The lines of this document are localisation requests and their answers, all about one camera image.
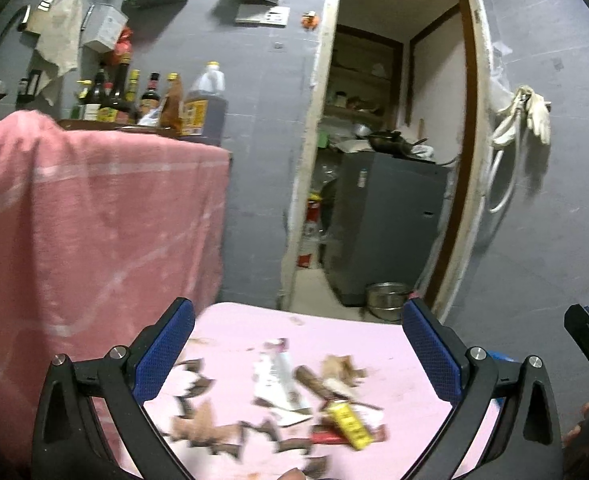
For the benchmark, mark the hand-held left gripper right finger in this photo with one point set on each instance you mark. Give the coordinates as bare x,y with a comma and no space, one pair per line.
432,355

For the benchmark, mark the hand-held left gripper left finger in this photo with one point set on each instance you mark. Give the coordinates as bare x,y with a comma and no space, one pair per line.
164,350

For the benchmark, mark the blue plastic bucket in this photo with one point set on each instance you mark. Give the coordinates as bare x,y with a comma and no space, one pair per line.
499,356

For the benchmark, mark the yellow packet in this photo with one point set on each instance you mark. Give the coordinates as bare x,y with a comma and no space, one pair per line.
349,425

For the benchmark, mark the white printed wrapper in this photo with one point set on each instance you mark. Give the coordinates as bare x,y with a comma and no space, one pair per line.
279,380

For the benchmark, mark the person's right hand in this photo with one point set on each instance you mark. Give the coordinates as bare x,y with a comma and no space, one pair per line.
577,422

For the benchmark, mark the steel pot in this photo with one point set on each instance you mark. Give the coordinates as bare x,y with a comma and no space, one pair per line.
387,300

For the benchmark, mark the pink checked cloth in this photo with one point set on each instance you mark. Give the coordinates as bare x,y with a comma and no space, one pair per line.
99,235

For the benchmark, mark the grey washing machine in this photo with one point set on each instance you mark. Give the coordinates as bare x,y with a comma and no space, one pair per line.
384,220

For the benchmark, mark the red white bottle on floor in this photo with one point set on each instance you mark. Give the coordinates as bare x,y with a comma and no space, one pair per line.
308,245

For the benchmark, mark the black wok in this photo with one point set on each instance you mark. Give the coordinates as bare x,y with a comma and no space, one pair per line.
389,142

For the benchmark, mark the large oil jug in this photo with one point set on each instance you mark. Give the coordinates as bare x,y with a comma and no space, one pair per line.
204,105

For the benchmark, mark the dark bottle with yellow cap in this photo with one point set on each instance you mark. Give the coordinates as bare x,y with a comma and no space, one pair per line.
133,92

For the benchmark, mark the tall dark bottle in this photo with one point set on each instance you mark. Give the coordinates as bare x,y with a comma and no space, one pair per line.
117,92

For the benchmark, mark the small green bottle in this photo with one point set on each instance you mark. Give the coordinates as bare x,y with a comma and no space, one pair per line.
78,102

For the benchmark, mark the dark sauce bottle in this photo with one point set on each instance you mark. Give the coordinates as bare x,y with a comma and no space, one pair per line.
94,97

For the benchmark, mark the clear plastic bag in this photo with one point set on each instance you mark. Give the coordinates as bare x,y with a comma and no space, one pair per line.
499,75

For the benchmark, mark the wooden shelf unit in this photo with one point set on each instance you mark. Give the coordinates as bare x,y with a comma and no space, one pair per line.
364,75

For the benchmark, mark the red hanging bag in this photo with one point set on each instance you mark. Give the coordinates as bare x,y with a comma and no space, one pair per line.
123,42

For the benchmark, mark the hanging beige rag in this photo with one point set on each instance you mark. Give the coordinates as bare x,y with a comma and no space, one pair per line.
59,35

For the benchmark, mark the wooden door frame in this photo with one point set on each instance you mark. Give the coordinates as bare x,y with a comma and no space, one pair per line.
302,160

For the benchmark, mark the white wall box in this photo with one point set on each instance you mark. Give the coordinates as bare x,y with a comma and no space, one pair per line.
105,27

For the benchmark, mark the wall socket plate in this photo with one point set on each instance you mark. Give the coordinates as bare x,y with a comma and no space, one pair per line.
263,14

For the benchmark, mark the orange wall hook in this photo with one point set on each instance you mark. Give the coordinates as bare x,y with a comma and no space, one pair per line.
309,20

